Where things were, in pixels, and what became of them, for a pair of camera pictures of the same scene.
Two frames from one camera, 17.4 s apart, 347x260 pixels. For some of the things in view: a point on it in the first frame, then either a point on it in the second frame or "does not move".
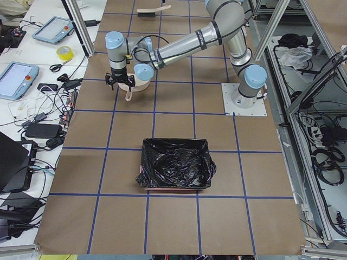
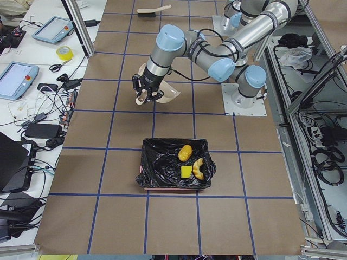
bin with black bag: (175, 163) does not move
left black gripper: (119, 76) -> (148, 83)
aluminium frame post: (75, 13) does not move
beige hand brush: (150, 12) does not move
